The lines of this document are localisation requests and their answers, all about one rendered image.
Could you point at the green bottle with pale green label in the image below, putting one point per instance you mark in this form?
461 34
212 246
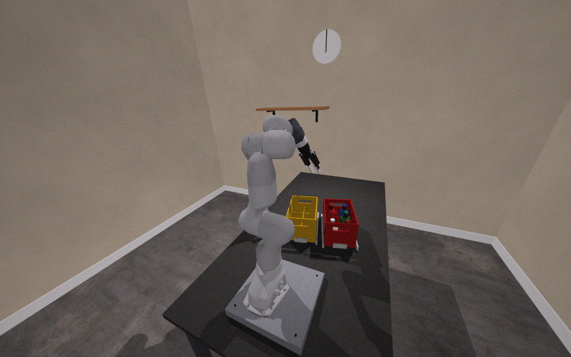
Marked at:
344 217

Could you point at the white bottle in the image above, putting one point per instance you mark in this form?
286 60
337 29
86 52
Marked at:
333 221

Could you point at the blue bottle with light blue label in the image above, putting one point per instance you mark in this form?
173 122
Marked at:
341 211

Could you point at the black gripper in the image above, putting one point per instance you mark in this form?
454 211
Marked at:
306 154

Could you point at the red crate with dividers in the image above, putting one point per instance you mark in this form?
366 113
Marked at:
346 237

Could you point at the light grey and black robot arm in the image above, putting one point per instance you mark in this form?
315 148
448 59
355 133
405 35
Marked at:
278 141

